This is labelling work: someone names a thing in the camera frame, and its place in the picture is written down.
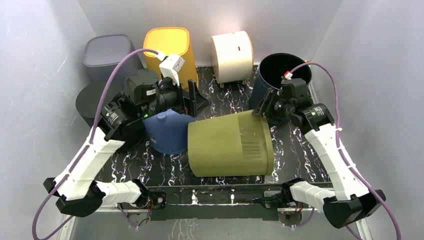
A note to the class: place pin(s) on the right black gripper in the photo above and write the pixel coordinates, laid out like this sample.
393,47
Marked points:
268,104

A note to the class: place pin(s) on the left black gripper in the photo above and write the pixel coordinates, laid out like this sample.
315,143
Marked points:
199,102

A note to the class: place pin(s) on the olive green mesh basket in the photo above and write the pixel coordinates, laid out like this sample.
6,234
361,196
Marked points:
237,144

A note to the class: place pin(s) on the dark navy bin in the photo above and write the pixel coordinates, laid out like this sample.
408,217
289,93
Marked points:
270,74

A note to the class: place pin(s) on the blue plastic bin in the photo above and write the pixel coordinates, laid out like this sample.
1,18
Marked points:
168,131

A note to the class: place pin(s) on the orange mesh waste basket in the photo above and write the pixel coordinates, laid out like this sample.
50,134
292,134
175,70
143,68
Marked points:
174,40

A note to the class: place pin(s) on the grey mesh waste basket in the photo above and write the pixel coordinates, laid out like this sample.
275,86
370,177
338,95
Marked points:
103,53

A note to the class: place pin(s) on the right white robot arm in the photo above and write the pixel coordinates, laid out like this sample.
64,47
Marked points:
350,200

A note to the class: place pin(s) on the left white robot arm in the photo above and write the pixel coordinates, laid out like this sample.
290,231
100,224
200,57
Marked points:
145,95

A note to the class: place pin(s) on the white curved plastic object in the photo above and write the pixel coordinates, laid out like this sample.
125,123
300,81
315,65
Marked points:
232,57

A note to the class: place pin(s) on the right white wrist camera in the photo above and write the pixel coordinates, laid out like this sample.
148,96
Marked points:
288,75

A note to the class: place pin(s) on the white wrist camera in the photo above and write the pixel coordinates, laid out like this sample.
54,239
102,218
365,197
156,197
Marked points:
170,66
288,75

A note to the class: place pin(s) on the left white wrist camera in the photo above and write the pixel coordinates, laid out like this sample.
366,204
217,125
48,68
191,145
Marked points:
170,66

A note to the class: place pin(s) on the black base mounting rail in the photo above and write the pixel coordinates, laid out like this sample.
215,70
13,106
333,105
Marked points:
233,201

